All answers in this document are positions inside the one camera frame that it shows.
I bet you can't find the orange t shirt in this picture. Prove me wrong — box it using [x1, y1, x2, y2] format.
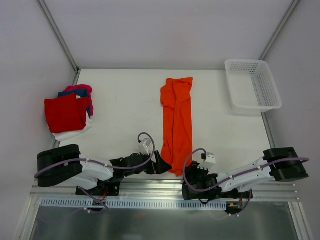
[160, 77, 193, 177]

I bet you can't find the white slotted cable duct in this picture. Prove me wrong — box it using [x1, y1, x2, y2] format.
[40, 197, 227, 211]

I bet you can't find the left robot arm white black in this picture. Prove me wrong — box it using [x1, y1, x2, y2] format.
[34, 144, 172, 198]

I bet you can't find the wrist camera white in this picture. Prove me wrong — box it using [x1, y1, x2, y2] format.
[138, 138, 152, 156]
[197, 152, 216, 171]

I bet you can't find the white folded t shirt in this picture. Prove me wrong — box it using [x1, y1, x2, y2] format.
[53, 112, 93, 142]

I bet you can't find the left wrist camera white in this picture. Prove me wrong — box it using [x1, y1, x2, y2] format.
[138, 138, 152, 156]

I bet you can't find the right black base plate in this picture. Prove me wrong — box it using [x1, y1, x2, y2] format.
[207, 188, 251, 201]

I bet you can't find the aluminium mounting rail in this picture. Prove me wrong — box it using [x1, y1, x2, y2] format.
[29, 179, 301, 202]

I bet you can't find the red folded t shirt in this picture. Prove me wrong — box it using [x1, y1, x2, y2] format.
[44, 93, 91, 134]

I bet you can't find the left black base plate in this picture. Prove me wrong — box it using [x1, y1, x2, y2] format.
[84, 180, 121, 198]

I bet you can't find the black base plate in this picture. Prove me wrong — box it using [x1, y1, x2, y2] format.
[207, 188, 251, 201]
[84, 180, 121, 198]

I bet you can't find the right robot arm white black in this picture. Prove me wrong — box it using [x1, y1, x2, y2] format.
[182, 147, 309, 205]

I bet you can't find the pink folded t shirt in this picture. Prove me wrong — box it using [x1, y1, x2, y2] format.
[63, 84, 94, 117]

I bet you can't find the blue folded t shirt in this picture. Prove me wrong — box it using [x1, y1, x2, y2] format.
[58, 89, 90, 98]

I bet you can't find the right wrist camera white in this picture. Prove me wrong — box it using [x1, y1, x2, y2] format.
[197, 152, 216, 171]

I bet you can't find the white plastic basket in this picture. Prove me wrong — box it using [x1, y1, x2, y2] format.
[224, 59, 283, 113]

